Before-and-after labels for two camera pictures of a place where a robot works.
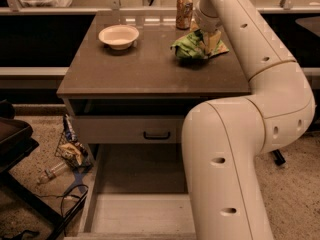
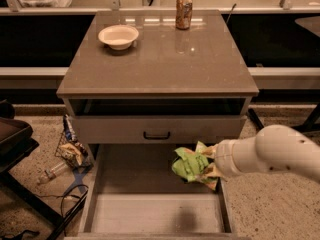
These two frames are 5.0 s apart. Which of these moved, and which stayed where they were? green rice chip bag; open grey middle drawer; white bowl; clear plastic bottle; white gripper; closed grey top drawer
Moved: green rice chip bag; white gripper
Stayed: white bowl; closed grey top drawer; clear plastic bottle; open grey middle drawer
